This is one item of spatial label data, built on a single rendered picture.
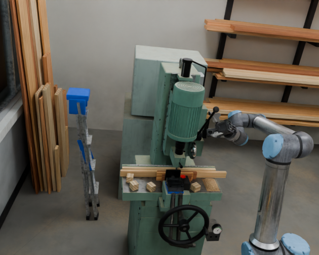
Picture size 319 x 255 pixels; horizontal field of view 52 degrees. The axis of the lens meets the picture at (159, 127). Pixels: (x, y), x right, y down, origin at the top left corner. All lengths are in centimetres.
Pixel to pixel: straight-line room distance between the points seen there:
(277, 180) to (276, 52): 299
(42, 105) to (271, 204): 201
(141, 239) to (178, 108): 88
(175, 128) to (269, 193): 60
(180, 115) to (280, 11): 281
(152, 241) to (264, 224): 77
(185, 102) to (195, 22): 243
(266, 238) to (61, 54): 323
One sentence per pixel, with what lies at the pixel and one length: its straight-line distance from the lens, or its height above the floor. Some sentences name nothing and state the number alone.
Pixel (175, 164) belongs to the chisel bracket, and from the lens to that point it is 200.
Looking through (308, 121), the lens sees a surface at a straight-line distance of 451.
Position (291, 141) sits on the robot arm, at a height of 143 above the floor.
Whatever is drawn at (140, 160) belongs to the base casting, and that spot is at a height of 80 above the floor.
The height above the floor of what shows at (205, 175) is 92.
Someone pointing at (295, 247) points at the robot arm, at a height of 87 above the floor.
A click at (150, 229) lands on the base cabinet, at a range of 214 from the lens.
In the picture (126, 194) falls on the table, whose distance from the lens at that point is 194.
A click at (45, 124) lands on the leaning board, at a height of 72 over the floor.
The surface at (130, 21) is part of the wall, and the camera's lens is 406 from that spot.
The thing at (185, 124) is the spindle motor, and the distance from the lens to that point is 184.
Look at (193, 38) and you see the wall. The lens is 416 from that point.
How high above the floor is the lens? 209
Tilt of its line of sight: 26 degrees down
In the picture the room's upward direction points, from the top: 7 degrees clockwise
